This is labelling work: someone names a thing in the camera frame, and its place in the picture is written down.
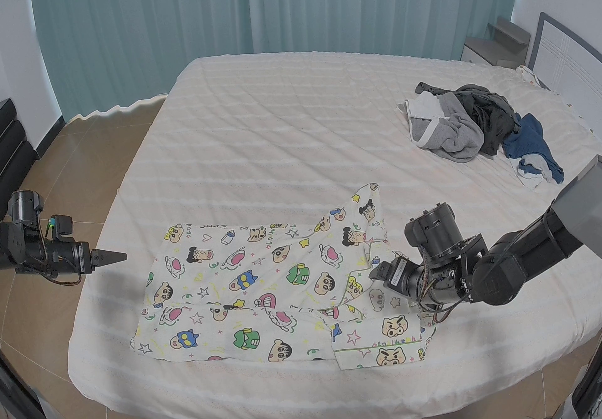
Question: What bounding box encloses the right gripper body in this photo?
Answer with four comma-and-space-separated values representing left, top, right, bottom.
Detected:
370, 259, 426, 305

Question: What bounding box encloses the grey bedside table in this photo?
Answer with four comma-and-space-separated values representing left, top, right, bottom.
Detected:
463, 16, 531, 67

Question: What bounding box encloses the grey garment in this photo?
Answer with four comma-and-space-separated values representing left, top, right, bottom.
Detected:
397, 90, 485, 164

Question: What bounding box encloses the black chest of drawers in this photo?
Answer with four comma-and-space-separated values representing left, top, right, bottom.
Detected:
0, 98, 39, 206

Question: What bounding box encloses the black garment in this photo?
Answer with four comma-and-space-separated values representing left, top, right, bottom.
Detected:
415, 82, 522, 156

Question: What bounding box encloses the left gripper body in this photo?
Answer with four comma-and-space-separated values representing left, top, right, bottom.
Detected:
45, 241, 97, 276

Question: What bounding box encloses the dark blue garment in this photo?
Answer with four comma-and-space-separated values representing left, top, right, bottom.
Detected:
502, 113, 565, 189

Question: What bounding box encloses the bed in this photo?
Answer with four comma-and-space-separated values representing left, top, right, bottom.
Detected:
68, 12, 602, 413

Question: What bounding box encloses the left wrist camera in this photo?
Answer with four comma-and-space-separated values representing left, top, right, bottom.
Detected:
49, 215, 75, 241

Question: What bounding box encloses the white printed pyjama top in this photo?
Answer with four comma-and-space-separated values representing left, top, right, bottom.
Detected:
129, 182, 436, 371

